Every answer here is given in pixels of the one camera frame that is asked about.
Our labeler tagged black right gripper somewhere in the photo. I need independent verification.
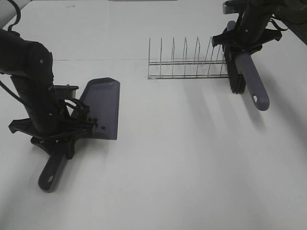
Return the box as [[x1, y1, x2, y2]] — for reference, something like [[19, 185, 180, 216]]
[[212, 23, 282, 52]]

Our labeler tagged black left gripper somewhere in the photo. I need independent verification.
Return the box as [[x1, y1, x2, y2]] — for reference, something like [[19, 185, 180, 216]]
[[9, 112, 97, 160]]

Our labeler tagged grey plastic dustpan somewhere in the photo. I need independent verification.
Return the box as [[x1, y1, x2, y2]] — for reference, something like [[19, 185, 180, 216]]
[[38, 78, 120, 193]]

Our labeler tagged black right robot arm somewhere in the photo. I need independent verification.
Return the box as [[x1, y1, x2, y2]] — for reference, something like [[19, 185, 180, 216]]
[[212, 0, 307, 53]]

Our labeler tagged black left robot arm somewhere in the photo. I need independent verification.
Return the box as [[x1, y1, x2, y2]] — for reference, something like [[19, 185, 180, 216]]
[[0, 29, 94, 159]]

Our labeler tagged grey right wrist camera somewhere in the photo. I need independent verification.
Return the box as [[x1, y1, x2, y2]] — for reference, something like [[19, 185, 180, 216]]
[[223, 0, 245, 14]]

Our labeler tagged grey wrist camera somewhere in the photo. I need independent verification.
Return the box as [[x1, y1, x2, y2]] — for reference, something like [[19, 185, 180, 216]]
[[223, 0, 245, 14], [54, 84, 79, 99]]

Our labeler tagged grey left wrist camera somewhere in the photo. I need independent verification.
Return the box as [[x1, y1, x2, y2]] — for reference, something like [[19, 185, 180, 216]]
[[54, 84, 79, 99]]

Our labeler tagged chrome wire dish rack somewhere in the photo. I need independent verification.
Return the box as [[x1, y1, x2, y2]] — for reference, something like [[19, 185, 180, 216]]
[[147, 38, 228, 80]]

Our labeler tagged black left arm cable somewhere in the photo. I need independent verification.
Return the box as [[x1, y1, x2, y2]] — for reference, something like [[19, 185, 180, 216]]
[[0, 0, 27, 106]]

